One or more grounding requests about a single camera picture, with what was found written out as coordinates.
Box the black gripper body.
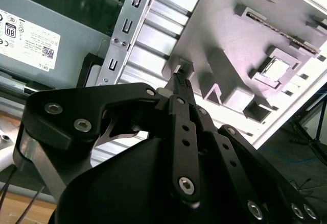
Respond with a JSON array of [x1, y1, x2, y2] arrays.
[[55, 132, 256, 224]]

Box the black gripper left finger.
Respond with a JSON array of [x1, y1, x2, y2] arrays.
[[14, 72, 203, 210]]

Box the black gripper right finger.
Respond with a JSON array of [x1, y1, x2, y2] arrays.
[[184, 78, 320, 224]]

